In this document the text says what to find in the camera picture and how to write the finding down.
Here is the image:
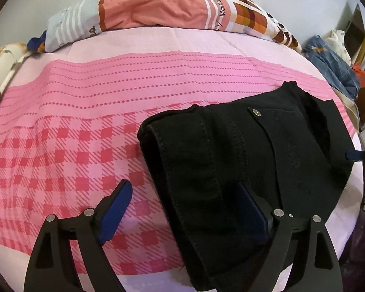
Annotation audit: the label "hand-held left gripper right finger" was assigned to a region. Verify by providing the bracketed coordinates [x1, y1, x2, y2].
[237, 182, 343, 292]

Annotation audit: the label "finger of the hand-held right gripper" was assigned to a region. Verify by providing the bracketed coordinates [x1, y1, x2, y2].
[345, 150, 365, 161]

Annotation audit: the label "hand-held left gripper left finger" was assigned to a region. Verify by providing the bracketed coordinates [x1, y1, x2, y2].
[24, 180, 133, 292]

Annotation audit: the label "black pants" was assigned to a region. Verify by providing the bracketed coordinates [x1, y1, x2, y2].
[137, 81, 362, 292]

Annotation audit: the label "orange cloth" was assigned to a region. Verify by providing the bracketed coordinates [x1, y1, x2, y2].
[351, 62, 365, 87]

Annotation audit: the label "blue plaid cloth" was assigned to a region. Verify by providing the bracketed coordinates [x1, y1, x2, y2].
[302, 35, 361, 98]

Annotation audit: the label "white printed cloth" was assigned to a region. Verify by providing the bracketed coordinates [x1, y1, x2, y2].
[325, 30, 352, 66]

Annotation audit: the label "pink checked bed sheet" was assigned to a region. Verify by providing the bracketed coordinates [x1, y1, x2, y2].
[0, 26, 365, 292]

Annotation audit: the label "wooden board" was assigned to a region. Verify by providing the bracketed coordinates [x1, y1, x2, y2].
[344, 3, 365, 67]

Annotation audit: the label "floral pillow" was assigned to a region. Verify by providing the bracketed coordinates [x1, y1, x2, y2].
[0, 43, 34, 119]

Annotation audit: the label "dark blue cloth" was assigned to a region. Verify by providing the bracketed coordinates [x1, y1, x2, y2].
[27, 30, 48, 54]

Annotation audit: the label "orange white patterned pillow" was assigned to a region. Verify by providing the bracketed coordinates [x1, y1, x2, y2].
[44, 0, 303, 54]

